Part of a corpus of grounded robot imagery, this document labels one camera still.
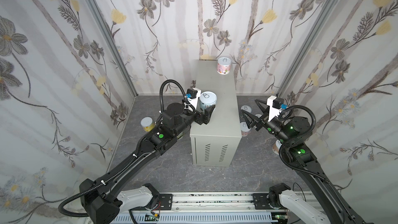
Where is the pink white can right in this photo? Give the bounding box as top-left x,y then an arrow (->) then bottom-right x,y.
240,122 -> 250,137

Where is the pink labelled can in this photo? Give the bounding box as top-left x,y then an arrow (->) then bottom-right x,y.
217,57 -> 232,75

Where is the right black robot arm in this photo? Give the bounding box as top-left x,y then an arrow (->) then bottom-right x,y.
241,105 -> 366,224

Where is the teal labelled can right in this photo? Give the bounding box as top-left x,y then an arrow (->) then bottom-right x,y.
240,105 -> 252,115

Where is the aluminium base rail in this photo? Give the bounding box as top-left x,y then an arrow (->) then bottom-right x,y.
116,186 -> 325,217

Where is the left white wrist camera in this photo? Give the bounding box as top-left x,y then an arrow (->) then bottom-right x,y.
186,88 -> 202,110

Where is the white slotted cable duct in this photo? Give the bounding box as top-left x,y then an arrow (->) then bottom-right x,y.
133,212 -> 278,224

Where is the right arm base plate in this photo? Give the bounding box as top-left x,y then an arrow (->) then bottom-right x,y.
252,193 -> 272,210

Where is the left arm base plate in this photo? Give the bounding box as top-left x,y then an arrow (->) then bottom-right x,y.
148,194 -> 173,211

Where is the blue labelled can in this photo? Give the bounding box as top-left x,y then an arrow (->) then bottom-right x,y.
200,91 -> 217,111

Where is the brown labelled can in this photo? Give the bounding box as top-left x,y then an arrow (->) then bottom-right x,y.
272,140 -> 282,155

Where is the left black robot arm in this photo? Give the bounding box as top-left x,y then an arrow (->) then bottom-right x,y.
58,79 -> 216,224

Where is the grey metal cabinet counter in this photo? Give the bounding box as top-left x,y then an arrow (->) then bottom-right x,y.
190,60 -> 241,167

